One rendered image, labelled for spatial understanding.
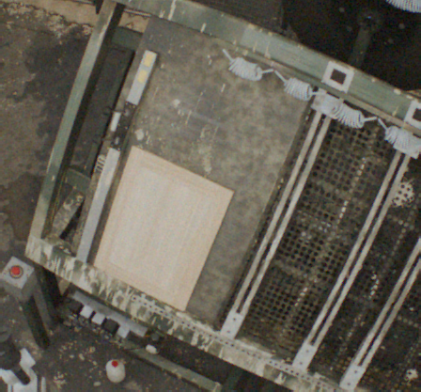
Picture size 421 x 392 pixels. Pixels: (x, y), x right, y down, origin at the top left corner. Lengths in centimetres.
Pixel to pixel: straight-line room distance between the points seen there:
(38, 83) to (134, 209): 217
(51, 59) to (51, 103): 43
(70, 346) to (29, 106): 174
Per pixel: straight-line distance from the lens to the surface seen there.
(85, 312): 306
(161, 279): 291
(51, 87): 480
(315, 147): 255
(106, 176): 284
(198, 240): 279
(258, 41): 252
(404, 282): 270
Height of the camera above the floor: 358
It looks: 56 degrees down
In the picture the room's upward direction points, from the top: 10 degrees clockwise
